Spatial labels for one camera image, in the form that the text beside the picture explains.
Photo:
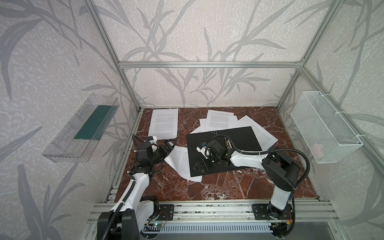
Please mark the aluminium cage frame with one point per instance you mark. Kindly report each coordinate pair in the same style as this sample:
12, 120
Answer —
344, 61

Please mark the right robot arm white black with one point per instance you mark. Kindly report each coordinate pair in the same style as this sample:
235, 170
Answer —
282, 170

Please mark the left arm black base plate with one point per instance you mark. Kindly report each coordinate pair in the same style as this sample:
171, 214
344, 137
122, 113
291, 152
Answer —
165, 211

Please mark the white paper under centre stack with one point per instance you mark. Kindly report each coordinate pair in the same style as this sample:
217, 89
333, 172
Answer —
202, 124

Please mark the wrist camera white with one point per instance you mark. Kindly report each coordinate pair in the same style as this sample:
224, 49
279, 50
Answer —
151, 139
203, 149

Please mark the metal folder clip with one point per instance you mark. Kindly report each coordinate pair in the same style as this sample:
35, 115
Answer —
229, 145

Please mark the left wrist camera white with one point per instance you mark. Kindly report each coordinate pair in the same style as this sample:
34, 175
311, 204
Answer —
151, 139

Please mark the white wire mesh basket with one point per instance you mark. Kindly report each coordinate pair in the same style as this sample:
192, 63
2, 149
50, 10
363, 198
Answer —
320, 122

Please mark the aluminium front rail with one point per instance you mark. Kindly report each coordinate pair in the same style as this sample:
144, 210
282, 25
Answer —
225, 211

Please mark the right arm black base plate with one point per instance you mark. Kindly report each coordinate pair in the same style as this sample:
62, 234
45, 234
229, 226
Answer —
269, 212

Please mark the electronics board with wires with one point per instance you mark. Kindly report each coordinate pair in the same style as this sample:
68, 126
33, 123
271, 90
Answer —
283, 229
153, 227

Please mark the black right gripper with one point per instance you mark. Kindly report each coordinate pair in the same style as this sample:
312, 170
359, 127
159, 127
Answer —
202, 162

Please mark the right electronics board with wires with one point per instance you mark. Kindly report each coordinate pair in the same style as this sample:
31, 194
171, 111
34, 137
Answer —
283, 229

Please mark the clear plastic wall tray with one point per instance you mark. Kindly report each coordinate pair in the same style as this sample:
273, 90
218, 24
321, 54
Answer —
79, 138

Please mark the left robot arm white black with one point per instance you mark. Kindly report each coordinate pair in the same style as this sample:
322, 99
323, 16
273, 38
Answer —
126, 219

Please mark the blue and black file folder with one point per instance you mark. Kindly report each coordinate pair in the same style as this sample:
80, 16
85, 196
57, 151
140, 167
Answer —
243, 138

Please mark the pink object in basket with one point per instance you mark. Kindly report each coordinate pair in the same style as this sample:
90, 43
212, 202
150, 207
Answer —
318, 150

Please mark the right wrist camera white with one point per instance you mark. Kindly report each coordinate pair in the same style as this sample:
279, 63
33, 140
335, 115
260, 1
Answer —
203, 149

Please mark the white printed paper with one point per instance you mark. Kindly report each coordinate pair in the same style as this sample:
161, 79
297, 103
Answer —
217, 120
164, 124
265, 139
178, 159

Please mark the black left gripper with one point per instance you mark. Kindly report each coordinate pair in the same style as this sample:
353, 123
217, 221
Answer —
162, 149

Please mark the left electronics board with wires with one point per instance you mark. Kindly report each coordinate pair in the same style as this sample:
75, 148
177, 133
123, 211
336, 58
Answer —
153, 227

